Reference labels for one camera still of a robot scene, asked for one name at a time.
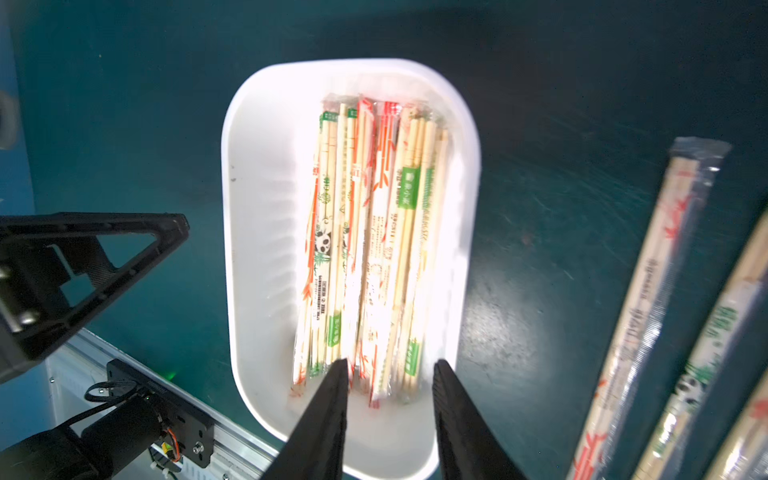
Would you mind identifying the wrapped chopsticks red print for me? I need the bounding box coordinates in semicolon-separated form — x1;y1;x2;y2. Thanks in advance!
345;97;400;410

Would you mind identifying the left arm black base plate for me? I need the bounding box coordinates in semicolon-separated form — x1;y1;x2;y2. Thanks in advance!
106;359;215;468

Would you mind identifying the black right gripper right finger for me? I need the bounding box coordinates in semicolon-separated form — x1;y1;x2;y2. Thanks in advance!
432;359;525;480

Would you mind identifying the wrapped chopsticks green label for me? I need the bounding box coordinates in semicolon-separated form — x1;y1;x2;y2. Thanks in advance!
385;105;445;400

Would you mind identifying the front aluminium mounting rail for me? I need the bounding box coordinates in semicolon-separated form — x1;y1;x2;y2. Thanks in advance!
44;330;278;479

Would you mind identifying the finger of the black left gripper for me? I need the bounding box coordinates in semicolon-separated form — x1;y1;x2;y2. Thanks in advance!
1;212;190;382

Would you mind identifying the white plastic storage box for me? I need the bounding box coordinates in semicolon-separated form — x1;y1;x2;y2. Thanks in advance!
220;57;482;480

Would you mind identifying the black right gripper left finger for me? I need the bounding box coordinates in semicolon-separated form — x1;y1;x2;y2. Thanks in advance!
262;359;349;479

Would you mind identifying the chopsticks pair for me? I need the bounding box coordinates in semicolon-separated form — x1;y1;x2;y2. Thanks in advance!
633;213;767;479
704;372;767;479
566;137;732;479

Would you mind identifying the wrapped chopsticks panda print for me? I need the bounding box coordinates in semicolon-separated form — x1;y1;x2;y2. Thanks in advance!
290;98;357;396

